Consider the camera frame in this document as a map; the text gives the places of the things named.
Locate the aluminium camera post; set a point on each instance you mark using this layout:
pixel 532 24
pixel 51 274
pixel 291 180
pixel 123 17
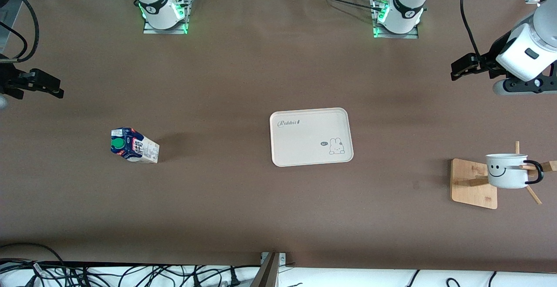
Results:
pixel 267 274

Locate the brown table mat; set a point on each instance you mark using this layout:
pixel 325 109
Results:
pixel 217 82

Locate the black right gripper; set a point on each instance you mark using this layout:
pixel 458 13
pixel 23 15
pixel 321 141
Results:
pixel 9 79

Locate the blue milk carton green cap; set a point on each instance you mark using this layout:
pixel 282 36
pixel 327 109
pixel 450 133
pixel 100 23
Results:
pixel 139 147

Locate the cream rabbit print tray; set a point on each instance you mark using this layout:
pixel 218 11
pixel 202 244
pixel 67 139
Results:
pixel 304 143

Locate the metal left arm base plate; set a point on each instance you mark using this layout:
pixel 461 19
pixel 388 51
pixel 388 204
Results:
pixel 411 35

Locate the wooden mug stand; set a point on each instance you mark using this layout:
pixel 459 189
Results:
pixel 472 191

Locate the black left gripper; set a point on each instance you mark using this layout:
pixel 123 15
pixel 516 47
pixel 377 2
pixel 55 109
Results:
pixel 493 58

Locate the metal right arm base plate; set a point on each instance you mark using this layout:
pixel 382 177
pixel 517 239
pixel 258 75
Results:
pixel 152 31

